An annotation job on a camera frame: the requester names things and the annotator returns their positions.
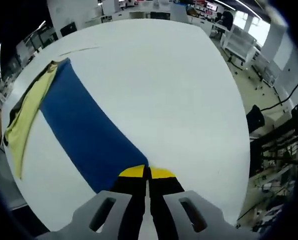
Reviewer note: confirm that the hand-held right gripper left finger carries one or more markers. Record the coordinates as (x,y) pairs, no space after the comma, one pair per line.
(131,207)

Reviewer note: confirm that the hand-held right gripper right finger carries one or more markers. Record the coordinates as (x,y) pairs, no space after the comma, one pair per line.
(163,207)

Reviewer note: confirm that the yellow blue grey long-sleeve garment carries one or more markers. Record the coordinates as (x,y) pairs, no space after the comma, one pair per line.
(84,120)

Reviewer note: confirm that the black chair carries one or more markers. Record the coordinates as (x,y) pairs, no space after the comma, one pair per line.
(254,120)

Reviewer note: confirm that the white shelving cart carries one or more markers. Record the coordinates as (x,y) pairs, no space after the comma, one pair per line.
(238,45)

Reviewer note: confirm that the black cabinet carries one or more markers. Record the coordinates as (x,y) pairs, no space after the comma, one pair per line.
(68,29)

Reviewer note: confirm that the bright display screen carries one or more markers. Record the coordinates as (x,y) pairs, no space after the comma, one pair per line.
(211,6)

